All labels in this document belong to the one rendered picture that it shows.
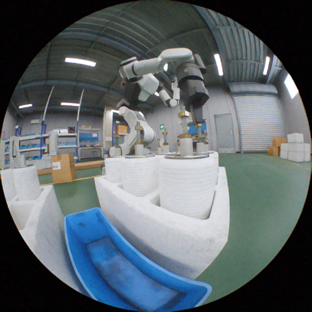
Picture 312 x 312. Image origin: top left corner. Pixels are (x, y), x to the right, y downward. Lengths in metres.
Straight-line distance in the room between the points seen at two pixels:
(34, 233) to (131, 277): 0.20
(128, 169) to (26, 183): 0.26
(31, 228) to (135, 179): 0.21
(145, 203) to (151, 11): 3.78
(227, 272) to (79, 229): 0.38
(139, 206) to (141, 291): 0.21
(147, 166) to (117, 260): 0.26
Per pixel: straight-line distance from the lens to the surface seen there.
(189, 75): 0.31
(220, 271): 0.29
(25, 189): 0.30
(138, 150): 0.21
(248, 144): 5.43
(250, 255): 0.35
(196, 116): 0.27
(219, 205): 0.16
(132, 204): 0.16
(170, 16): 3.78
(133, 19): 3.80
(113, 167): 0.28
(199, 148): 0.26
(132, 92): 0.84
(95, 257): 0.32
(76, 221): 0.30
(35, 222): 0.19
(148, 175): 0.19
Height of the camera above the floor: 0.26
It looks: 3 degrees down
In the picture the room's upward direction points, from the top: 3 degrees counter-clockwise
